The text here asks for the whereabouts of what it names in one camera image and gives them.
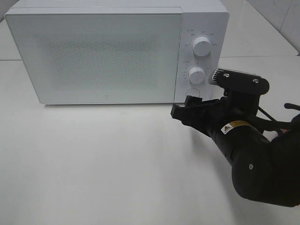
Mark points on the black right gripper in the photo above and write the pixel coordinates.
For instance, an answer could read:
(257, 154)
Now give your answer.
(205, 116)

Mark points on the round white door button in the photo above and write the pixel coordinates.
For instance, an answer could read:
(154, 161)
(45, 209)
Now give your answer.
(193, 92)

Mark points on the white microwave door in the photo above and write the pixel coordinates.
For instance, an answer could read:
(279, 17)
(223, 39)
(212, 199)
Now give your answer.
(99, 58)

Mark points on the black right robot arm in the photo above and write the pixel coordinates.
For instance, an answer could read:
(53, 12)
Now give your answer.
(264, 154)

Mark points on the lower white timer knob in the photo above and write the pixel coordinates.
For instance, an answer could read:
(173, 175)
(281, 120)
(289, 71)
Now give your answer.
(196, 75)

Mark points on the upper white power knob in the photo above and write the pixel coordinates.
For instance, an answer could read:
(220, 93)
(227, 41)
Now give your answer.
(202, 46)

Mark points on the white microwave oven body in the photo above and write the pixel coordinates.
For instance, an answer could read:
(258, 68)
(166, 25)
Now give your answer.
(118, 51)

